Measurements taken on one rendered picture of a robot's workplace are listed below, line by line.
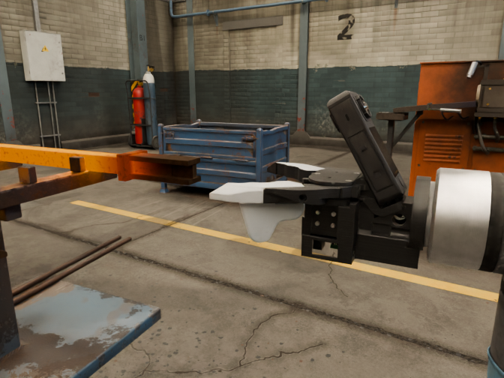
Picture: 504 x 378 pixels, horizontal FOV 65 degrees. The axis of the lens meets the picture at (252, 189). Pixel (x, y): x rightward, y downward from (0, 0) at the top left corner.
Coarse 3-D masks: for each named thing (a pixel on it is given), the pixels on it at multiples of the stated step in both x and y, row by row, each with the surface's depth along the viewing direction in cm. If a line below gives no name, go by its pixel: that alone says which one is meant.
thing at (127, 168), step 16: (0, 144) 64; (16, 160) 60; (32, 160) 59; (48, 160) 57; (64, 160) 56; (96, 160) 53; (112, 160) 52; (128, 160) 51; (144, 160) 50; (160, 160) 49; (176, 160) 48; (192, 160) 48; (128, 176) 51; (144, 176) 50; (160, 176) 50; (176, 176) 49; (192, 176) 48
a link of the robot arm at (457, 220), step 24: (432, 192) 36; (456, 192) 34; (480, 192) 33; (432, 216) 34; (456, 216) 33; (480, 216) 32; (432, 240) 34; (456, 240) 33; (480, 240) 32; (456, 264) 35; (480, 264) 34
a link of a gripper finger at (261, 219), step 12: (216, 192) 39; (228, 192) 38; (240, 192) 38; (252, 192) 37; (240, 204) 38; (252, 204) 38; (264, 204) 38; (276, 204) 39; (288, 204) 39; (300, 204) 39; (252, 216) 39; (264, 216) 39; (276, 216) 39; (288, 216) 39; (252, 228) 39; (264, 228) 39; (252, 240) 39; (264, 240) 39
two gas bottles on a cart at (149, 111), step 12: (144, 84) 704; (144, 96) 711; (144, 108) 727; (156, 108) 734; (144, 120) 728; (156, 120) 725; (144, 132) 732; (156, 132) 728; (132, 144) 748; (144, 144) 737; (156, 144) 722
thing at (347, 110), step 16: (336, 96) 38; (352, 96) 38; (336, 112) 38; (352, 112) 37; (368, 112) 39; (352, 128) 37; (368, 128) 37; (352, 144) 38; (368, 144) 37; (384, 144) 40; (368, 160) 37; (384, 160) 37; (368, 176) 37; (384, 176) 37; (400, 176) 40; (384, 192) 37; (400, 192) 37
